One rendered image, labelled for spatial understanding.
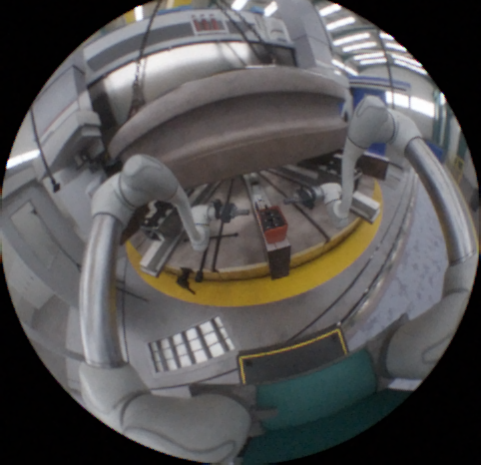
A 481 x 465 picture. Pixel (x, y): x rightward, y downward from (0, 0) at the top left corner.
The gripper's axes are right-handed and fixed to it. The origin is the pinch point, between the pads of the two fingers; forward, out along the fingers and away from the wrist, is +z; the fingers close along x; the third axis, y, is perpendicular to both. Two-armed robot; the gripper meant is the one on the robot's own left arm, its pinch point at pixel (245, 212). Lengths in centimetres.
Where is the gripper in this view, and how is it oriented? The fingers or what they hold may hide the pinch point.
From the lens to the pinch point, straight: 82.6
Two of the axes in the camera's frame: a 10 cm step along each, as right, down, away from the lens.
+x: -2.6, 6.9, -6.8
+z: 9.4, 0.2, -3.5
